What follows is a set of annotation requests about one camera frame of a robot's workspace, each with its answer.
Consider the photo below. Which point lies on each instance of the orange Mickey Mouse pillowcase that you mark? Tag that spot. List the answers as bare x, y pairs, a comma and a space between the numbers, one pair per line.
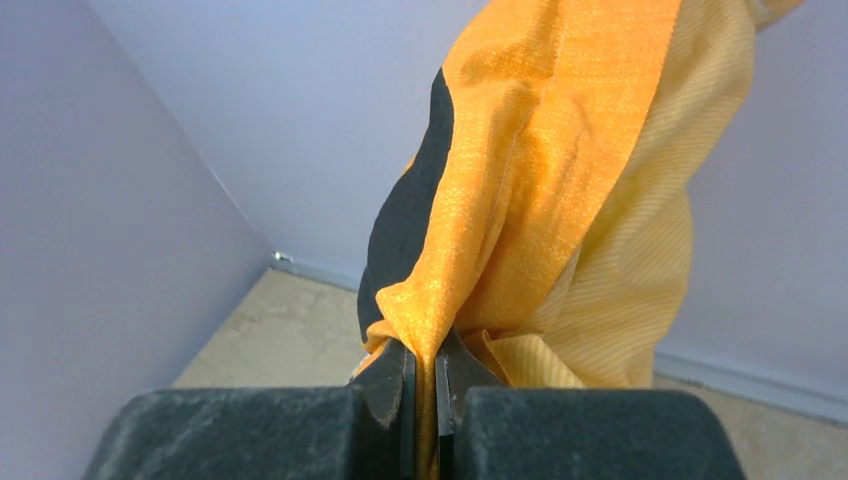
545, 215

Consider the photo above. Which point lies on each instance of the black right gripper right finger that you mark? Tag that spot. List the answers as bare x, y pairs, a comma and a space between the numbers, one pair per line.
488, 430

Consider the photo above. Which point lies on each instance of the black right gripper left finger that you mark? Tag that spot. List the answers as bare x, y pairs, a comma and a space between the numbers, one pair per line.
362, 430

